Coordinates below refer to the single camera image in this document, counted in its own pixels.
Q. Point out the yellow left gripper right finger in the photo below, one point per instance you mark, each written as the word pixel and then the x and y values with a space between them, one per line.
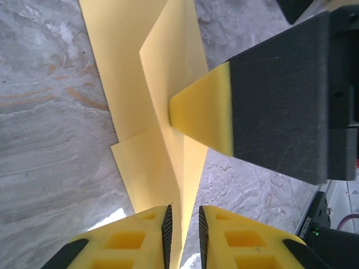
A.
pixel 252 246

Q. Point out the yellow paper sheet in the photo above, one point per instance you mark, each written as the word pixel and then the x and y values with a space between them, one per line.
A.
pixel 120 56

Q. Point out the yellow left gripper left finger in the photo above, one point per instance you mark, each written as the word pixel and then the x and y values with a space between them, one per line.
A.
pixel 117 246

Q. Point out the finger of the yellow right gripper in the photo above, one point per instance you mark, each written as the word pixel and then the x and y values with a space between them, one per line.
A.
pixel 280 98

